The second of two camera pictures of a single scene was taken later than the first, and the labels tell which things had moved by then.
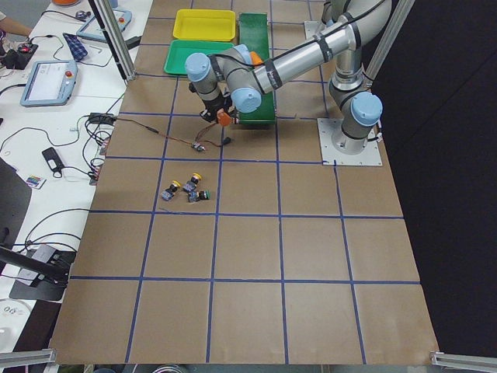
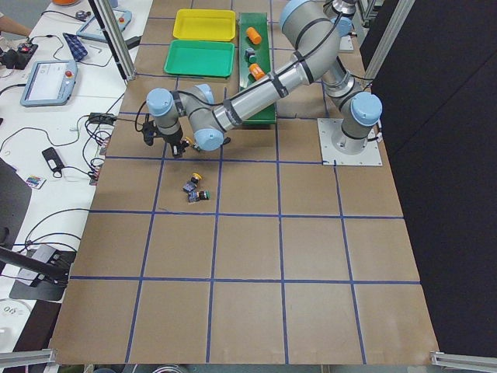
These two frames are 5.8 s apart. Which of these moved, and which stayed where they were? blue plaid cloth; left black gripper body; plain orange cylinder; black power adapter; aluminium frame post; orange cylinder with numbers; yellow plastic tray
Moved: plain orange cylinder; orange cylinder with numbers; left black gripper body
Stayed: black power adapter; blue plaid cloth; aluminium frame post; yellow plastic tray
